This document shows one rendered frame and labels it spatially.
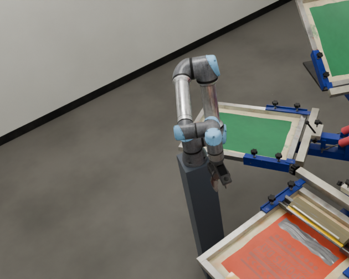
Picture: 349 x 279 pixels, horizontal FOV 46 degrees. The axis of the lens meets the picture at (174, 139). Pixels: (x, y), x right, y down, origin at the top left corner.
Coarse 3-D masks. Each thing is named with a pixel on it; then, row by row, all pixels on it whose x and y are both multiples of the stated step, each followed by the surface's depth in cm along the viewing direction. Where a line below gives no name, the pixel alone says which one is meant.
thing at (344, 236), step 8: (296, 200) 229; (304, 208) 224; (312, 208) 222; (312, 216) 219; (320, 216) 218; (328, 224) 213; (336, 224) 212; (336, 232) 209; (344, 232) 208; (344, 240) 205
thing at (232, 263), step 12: (288, 216) 234; (276, 228) 229; (300, 228) 227; (252, 240) 226; (264, 240) 224; (288, 240) 222; (240, 252) 221; (228, 264) 217; (240, 264) 216; (240, 276) 210; (252, 276) 209
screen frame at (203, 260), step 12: (300, 192) 243; (324, 204) 232; (264, 216) 234; (336, 216) 225; (240, 228) 229; (252, 228) 232; (348, 228) 221; (228, 240) 224; (204, 252) 221; (216, 252) 221; (204, 264) 215; (216, 276) 209
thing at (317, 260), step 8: (320, 240) 219; (328, 240) 218; (304, 248) 217; (328, 248) 214; (336, 248) 213; (312, 256) 212; (344, 256) 209; (320, 264) 208; (336, 264) 207; (320, 272) 205; (328, 272) 204
